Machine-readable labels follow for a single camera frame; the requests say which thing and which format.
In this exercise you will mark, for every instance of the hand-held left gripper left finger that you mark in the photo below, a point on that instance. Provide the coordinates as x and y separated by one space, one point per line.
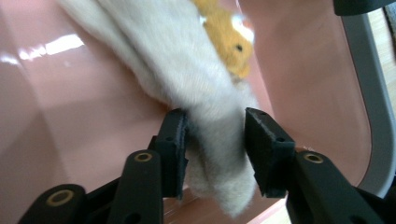
172 155

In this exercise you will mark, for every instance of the beige glove with orange animal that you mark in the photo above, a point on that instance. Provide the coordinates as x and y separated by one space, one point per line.
193 77

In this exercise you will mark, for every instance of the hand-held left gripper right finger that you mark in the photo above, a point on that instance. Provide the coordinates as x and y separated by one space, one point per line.
269 155

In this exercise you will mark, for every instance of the pink basin with grey rim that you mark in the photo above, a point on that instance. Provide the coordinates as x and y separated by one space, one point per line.
62 109

